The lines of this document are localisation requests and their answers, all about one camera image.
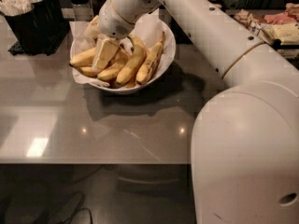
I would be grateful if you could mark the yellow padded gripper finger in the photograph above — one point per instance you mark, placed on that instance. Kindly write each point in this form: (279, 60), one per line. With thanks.
(108, 50)
(97, 47)

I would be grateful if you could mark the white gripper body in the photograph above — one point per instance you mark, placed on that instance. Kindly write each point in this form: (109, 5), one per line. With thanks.
(112, 21)

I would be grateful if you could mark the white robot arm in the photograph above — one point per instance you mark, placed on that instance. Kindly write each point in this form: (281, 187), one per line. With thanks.
(245, 140)

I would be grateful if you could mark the middle long yellow banana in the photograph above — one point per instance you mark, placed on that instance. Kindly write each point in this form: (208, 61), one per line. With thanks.
(133, 64)

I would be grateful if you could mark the right spotted yellow banana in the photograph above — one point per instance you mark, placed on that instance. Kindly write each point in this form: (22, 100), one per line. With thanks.
(151, 63)

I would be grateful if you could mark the white bowl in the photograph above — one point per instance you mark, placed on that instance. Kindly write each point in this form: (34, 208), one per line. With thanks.
(149, 29)

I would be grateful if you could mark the black lid salt shaker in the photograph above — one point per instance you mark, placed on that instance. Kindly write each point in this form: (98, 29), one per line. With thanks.
(82, 10)

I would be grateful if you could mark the black cutlery holder rear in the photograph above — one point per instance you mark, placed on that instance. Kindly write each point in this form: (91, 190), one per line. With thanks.
(49, 16)

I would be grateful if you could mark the black cutlery holder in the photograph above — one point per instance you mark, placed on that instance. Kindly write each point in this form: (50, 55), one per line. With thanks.
(26, 30)
(49, 16)

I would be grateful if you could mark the black rubber mat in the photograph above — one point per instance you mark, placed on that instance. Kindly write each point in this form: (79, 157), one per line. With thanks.
(54, 42)

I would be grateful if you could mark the black cutlery holder front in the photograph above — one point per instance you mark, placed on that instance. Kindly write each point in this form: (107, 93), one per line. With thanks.
(26, 30)

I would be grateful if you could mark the white plastic cutlery bunch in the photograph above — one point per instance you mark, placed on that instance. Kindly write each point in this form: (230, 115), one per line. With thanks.
(13, 8)

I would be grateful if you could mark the black wire condiment rack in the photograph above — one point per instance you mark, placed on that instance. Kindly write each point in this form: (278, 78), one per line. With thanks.
(290, 52)

